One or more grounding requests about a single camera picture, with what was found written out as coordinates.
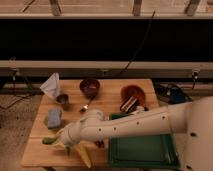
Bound wooden table board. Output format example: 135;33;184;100
21;79;159;168

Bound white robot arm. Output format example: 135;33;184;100
58;96;213;171

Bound green plastic tray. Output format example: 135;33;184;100
108;112;181;170

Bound green chili pepper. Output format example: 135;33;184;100
41;136;73;158

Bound metal spoon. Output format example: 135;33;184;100
79;97;95;113

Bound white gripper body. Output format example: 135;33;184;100
56;122;81;146

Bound black cable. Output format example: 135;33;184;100
118;9;157;77

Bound dark purple grapes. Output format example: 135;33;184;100
94;140;105;148

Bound blue power device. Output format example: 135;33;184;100
169;89;186;104

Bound striped brown block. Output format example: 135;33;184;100
120;96;138;113

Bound orange bowl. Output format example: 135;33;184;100
120;85;146;105

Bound blue sponge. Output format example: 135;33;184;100
47;108;62;129

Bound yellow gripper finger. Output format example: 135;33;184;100
53;141;66;149
56;129;64;136

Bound white crumpled cloth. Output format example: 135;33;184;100
40;73;60;99

